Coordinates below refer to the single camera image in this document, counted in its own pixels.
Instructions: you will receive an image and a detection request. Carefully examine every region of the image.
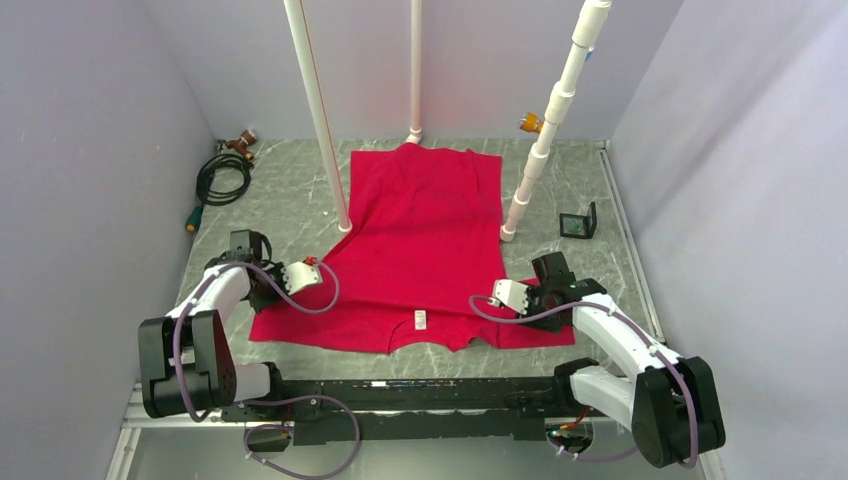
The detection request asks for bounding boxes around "red t-shirt garment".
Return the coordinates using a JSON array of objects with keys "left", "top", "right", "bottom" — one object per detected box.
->
[{"left": 249, "top": 144, "right": 575, "bottom": 354}]

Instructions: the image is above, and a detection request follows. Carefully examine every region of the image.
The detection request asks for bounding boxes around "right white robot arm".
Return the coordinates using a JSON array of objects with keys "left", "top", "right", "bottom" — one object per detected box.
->
[{"left": 493, "top": 252, "right": 726, "bottom": 468}]

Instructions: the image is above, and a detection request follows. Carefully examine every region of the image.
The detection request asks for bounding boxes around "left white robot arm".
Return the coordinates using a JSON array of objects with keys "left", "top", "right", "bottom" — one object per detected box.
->
[{"left": 138, "top": 230, "right": 288, "bottom": 421}]

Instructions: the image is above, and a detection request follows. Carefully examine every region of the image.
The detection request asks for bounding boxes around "white garment neck label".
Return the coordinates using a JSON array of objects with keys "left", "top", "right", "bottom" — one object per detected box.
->
[{"left": 414, "top": 310, "right": 427, "bottom": 331}]

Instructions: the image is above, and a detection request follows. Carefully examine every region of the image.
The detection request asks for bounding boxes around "brown clamp tool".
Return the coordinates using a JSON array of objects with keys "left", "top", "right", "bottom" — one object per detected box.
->
[{"left": 224, "top": 129, "right": 257, "bottom": 162}]

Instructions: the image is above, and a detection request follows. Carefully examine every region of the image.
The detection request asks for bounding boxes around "orange yellow knob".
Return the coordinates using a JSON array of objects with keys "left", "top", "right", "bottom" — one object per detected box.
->
[{"left": 519, "top": 112, "right": 545, "bottom": 134}]

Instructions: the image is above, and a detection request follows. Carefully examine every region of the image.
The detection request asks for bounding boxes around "middle white PVC pole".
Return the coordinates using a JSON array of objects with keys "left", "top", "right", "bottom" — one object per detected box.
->
[{"left": 406, "top": 0, "right": 423, "bottom": 144}]

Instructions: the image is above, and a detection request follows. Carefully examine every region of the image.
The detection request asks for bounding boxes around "right white jointed PVC pole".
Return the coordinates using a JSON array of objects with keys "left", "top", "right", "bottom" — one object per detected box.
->
[{"left": 500, "top": 0, "right": 612, "bottom": 242}]

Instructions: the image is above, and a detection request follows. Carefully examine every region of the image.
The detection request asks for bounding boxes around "left white PVC pole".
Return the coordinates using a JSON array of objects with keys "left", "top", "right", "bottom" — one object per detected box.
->
[{"left": 283, "top": 0, "right": 352, "bottom": 232}]

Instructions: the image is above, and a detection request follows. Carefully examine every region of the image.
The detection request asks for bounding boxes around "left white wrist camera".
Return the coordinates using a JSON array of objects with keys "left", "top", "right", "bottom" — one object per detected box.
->
[{"left": 282, "top": 257, "right": 323, "bottom": 296}]

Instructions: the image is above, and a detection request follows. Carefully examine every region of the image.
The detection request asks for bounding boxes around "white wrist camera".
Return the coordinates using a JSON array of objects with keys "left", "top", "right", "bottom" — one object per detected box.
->
[
  {"left": 488, "top": 279, "right": 531, "bottom": 315},
  {"left": 282, "top": 257, "right": 323, "bottom": 296}
]

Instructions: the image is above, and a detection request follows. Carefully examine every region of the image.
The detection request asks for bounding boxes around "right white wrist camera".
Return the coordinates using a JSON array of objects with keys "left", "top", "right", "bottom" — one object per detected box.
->
[{"left": 488, "top": 279, "right": 531, "bottom": 315}]

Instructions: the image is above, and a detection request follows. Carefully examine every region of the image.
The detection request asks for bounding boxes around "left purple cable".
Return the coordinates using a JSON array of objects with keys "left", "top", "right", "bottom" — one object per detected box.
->
[{"left": 172, "top": 259, "right": 362, "bottom": 480}]

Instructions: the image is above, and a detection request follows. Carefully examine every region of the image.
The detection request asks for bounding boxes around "small black bracket stand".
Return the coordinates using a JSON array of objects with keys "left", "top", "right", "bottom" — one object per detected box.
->
[{"left": 559, "top": 202, "right": 597, "bottom": 240}]

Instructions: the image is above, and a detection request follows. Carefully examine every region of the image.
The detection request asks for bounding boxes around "coiled black cable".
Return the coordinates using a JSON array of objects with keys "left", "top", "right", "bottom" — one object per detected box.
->
[{"left": 185, "top": 153, "right": 254, "bottom": 233}]

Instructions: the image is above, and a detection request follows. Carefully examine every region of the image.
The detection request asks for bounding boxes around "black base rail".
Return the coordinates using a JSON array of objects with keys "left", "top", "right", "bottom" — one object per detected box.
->
[{"left": 221, "top": 377, "right": 600, "bottom": 452}]

